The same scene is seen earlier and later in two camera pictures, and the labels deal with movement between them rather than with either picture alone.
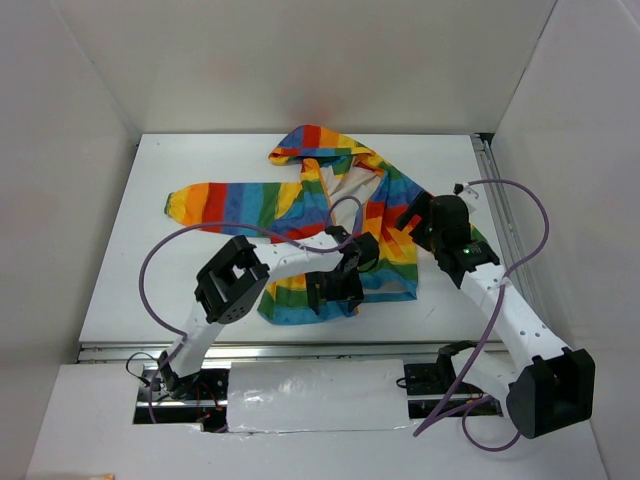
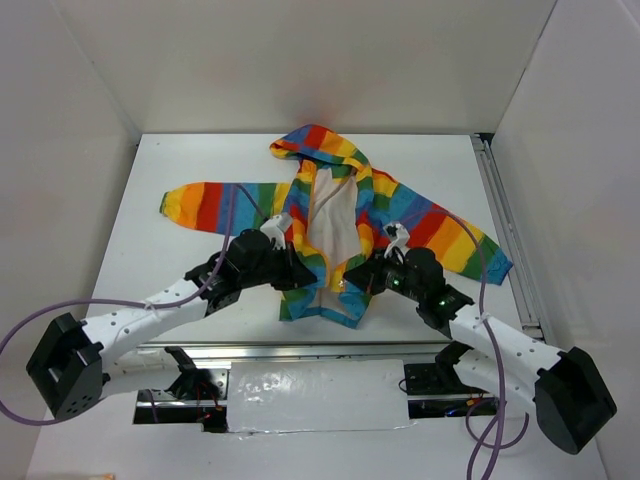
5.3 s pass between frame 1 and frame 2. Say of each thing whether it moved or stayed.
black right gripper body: moved
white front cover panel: stayed
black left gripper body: moved
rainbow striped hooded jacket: stayed
